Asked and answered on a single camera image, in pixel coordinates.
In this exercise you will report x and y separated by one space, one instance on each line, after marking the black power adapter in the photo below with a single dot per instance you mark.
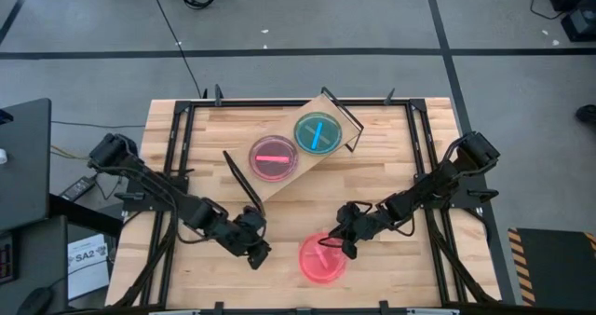
77 189

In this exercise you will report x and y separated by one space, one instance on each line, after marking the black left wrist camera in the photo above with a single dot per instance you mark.
253 216

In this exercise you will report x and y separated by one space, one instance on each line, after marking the black computer mouse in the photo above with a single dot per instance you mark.
35 302

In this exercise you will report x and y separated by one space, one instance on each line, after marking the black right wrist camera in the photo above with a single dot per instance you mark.
348 210

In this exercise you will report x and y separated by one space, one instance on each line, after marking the white printed paper sheet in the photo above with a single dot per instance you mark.
88 273

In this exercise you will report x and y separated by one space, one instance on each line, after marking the dark keypad device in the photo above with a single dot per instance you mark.
7 259

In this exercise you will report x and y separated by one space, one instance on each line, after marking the dark grey desk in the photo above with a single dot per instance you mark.
23 166

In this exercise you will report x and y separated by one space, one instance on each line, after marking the wooden tray board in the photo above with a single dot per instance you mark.
261 184

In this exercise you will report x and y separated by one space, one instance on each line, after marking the person's shoe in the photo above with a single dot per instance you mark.
587 114

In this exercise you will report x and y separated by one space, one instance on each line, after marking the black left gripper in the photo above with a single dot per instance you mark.
237 238

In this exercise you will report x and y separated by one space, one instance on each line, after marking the small white desk item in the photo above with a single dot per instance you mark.
2 156

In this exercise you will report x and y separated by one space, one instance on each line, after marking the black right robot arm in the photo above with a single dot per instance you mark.
442 184

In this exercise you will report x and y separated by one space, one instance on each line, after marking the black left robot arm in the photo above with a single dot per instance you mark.
158 194

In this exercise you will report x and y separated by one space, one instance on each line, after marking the black table clamp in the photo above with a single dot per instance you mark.
205 94
218 95
218 308
384 307
388 97

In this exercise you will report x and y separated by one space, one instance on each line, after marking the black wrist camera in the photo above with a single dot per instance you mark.
253 216
348 210

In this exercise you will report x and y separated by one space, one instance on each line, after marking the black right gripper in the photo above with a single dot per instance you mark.
363 226

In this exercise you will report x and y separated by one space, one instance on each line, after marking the black mat hazard stripes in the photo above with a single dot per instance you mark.
559 268

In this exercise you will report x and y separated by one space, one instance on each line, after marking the black desk beam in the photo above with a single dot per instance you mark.
79 212

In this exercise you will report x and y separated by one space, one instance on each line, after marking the black metal rig frame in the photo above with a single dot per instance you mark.
298 103

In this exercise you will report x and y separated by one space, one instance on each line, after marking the black table-level camera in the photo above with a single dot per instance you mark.
303 311

